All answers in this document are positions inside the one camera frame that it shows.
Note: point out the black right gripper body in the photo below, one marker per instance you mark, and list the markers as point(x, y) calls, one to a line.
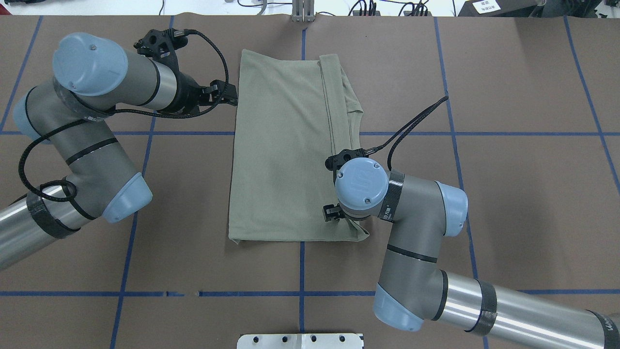
point(331, 212)

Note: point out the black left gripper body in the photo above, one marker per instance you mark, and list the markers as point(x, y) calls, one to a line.
point(186, 96)

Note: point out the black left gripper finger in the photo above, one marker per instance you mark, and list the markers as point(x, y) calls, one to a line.
point(220, 92)

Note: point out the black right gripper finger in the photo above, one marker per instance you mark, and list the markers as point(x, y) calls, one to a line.
point(332, 212)

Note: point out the olive green long-sleeve shirt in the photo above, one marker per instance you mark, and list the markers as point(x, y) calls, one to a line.
point(291, 116)

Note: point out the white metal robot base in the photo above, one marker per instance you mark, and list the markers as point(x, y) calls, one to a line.
point(301, 341)

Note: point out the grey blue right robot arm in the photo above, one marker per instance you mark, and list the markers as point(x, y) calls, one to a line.
point(412, 288)

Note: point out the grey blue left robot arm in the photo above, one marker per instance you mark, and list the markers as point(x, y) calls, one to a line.
point(75, 169)

